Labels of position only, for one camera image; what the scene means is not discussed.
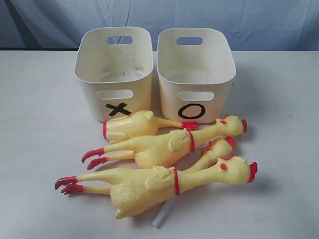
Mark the headless yellow rubber chicken body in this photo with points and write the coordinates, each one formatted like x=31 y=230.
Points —
x=139 y=124

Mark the broken chicken head with tube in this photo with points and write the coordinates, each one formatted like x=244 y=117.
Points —
x=219 y=147

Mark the large whole yellow rubber chicken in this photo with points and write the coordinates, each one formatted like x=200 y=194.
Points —
x=134 y=191

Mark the cream bin marked O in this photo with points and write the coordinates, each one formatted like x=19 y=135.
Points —
x=195 y=68

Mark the cream bin marked X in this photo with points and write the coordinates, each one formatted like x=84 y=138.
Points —
x=114 y=67

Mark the white backdrop curtain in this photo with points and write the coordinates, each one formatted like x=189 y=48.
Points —
x=247 y=24

